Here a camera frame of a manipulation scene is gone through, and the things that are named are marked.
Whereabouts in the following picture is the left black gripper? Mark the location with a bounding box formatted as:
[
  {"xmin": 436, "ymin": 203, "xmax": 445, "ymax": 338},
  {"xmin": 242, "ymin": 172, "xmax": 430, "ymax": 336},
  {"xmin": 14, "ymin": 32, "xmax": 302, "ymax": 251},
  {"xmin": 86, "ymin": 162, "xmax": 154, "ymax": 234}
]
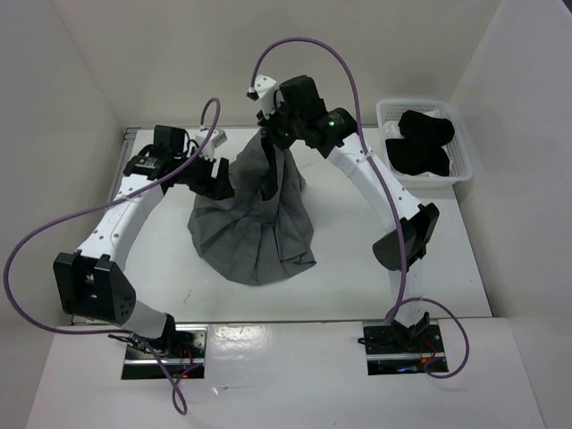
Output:
[{"xmin": 173, "ymin": 147, "xmax": 236, "ymax": 200}]

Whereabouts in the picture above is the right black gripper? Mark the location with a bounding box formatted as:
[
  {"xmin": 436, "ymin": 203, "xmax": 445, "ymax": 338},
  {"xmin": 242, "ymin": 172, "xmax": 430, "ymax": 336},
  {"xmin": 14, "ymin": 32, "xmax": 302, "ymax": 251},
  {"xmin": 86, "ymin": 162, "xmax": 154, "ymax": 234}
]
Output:
[{"xmin": 256, "ymin": 97, "xmax": 304, "ymax": 151}]

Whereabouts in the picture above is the grey pleated skirt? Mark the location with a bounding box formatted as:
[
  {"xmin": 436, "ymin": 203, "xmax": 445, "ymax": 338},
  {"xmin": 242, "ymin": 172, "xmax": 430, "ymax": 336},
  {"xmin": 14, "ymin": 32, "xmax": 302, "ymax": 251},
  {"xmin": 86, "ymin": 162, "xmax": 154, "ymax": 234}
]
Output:
[{"xmin": 188, "ymin": 130, "xmax": 316, "ymax": 286}]

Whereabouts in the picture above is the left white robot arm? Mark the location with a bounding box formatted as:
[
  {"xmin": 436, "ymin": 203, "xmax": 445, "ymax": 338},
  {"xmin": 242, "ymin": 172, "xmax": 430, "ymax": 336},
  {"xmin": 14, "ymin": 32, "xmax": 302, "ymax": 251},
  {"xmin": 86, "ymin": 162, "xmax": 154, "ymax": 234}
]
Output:
[{"xmin": 53, "ymin": 125, "xmax": 234, "ymax": 358}]

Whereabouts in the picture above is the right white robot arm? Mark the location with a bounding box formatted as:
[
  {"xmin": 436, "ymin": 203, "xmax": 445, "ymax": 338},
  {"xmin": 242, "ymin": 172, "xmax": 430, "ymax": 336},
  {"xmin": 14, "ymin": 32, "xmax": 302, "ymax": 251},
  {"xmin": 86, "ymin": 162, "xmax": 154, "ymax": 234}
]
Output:
[{"xmin": 248, "ymin": 74, "xmax": 440, "ymax": 351}]

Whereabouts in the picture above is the white plastic basket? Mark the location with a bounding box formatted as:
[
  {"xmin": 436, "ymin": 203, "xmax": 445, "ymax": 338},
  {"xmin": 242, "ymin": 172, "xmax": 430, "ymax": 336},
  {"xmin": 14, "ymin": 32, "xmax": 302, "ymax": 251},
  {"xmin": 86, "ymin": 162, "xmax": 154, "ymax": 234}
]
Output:
[{"xmin": 375, "ymin": 98, "xmax": 473, "ymax": 189}]

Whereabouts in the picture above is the white garment in basket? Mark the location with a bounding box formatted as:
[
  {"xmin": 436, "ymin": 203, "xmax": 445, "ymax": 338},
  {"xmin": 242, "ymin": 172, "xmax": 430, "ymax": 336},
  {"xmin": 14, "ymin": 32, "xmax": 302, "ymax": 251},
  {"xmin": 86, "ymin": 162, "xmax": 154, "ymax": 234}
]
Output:
[{"xmin": 383, "ymin": 109, "xmax": 457, "ymax": 180}]

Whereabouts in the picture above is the black skirt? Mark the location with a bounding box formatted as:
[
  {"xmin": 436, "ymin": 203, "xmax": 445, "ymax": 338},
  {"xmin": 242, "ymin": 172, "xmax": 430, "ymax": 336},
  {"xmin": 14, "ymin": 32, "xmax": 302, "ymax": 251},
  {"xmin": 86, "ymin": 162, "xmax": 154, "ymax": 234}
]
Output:
[{"xmin": 384, "ymin": 110, "xmax": 457, "ymax": 177}]

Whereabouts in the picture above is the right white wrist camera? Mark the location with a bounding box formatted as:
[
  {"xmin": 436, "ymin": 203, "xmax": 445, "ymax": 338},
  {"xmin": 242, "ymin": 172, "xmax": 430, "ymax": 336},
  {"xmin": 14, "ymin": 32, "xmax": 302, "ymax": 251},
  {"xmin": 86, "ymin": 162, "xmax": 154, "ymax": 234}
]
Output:
[{"xmin": 247, "ymin": 74, "xmax": 279, "ymax": 119}]

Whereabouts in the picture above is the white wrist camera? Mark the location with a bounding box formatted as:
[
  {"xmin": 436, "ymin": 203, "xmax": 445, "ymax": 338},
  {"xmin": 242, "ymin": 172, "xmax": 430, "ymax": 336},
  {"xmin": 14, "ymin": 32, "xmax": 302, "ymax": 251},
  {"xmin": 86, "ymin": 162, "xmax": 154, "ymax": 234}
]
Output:
[
  {"xmin": 247, "ymin": 74, "xmax": 279, "ymax": 119},
  {"xmin": 194, "ymin": 128, "xmax": 227, "ymax": 161}
]

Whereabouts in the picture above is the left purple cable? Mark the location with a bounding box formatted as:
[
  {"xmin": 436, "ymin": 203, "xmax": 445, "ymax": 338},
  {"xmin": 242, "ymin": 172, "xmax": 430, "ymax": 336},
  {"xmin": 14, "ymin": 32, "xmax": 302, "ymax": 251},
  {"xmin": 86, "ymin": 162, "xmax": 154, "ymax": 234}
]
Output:
[{"xmin": 3, "ymin": 97, "xmax": 223, "ymax": 415}]

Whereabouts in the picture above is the purple cable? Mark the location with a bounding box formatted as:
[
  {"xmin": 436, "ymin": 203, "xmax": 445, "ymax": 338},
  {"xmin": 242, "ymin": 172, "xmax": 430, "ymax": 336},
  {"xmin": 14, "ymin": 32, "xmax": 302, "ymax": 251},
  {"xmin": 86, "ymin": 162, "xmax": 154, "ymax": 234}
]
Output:
[
  {"xmin": 252, "ymin": 38, "xmax": 470, "ymax": 380},
  {"xmin": 3, "ymin": 97, "xmax": 223, "ymax": 415}
]

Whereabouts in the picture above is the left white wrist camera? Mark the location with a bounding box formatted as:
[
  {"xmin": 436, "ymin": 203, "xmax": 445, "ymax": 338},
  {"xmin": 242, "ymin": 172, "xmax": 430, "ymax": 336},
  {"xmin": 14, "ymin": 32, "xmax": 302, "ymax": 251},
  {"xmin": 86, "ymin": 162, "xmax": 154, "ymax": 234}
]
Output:
[{"xmin": 194, "ymin": 128, "xmax": 227, "ymax": 161}]

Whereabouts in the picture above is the aluminium table edge rail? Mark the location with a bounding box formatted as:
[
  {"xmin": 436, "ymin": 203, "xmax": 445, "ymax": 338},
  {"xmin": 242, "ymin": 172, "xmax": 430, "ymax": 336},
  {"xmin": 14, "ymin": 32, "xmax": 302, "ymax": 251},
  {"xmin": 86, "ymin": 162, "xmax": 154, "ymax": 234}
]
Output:
[{"xmin": 71, "ymin": 126, "xmax": 138, "ymax": 326}]

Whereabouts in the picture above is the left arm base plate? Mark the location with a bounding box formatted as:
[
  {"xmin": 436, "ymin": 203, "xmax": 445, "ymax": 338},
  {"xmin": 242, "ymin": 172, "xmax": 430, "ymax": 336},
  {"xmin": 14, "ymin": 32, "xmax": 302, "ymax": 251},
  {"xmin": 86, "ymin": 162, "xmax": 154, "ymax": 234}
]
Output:
[{"xmin": 121, "ymin": 324, "xmax": 208, "ymax": 381}]

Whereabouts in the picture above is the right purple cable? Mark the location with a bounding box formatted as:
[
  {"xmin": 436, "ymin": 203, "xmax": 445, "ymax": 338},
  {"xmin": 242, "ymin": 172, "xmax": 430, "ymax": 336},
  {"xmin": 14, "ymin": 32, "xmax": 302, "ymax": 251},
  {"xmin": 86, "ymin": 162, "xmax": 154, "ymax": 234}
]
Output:
[{"xmin": 252, "ymin": 38, "xmax": 470, "ymax": 380}]

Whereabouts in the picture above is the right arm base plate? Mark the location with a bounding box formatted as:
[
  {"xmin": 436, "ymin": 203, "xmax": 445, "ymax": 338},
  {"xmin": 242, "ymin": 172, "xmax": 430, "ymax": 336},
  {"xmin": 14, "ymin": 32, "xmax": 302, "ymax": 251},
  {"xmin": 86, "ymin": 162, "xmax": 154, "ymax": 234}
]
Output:
[{"xmin": 357, "ymin": 322, "xmax": 449, "ymax": 375}]

